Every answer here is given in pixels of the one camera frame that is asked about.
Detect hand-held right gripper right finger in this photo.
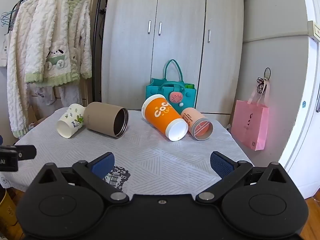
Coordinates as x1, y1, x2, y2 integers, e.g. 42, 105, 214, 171
196, 151, 294, 204

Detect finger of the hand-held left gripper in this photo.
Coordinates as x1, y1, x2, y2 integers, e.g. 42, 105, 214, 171
16, 145, 37, 160

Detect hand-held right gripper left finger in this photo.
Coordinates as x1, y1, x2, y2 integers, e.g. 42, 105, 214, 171
30, 152, 130, 205

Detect brown cylindrical cup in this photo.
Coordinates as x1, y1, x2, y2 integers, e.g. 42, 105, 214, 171
85, 102, 129, 139

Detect white leaf-print paper cup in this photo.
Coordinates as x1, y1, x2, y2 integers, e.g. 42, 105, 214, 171
56, 103, 86, 139

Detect pink cup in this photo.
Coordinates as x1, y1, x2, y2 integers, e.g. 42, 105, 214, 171
180, 107, 213, 141

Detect orange paper cup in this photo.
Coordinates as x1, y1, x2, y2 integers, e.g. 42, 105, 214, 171
141, 94, 189, 142

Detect cardboard box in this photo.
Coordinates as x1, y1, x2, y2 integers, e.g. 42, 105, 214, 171
27, 105, 52, 131

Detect white patterned tablecloth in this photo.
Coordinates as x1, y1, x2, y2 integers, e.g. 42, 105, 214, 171
0, 106, 253, 198

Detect yellow bin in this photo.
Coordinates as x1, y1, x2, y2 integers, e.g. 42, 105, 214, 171
0, 187, 18, 233

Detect pink paper gift bag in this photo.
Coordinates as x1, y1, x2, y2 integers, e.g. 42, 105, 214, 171
230, 79, 270, 151

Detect grey hanging pants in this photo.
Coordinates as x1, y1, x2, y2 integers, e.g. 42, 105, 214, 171
29, 82, 83, 108

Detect white fleece robe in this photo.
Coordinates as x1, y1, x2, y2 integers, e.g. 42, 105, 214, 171
6, 0, 34, 139

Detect pink watermelon bag charm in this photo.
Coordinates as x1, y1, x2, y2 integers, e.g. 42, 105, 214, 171
168, 91, 186, 107

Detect teal felt tote bag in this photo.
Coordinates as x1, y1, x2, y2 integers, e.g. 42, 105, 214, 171
146, 59, 197, 115

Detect white paper tag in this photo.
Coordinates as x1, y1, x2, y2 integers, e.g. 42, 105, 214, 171
0, 33, 11, 67

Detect white refrigerator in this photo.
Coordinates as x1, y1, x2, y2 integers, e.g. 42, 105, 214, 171
278, 0, 320, 201

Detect white green-trim fleece jacket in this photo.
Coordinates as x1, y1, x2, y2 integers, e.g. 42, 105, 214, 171
24, 0, 93, 88

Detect grey wooden wardrobe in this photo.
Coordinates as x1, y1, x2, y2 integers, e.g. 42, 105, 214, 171
101, 0, 245, 117

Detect black standing frame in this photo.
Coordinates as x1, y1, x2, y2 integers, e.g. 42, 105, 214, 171
91, 0, 107, 103

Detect wire clothes hangers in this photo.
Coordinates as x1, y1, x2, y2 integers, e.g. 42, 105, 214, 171
0, 9, 20, 28

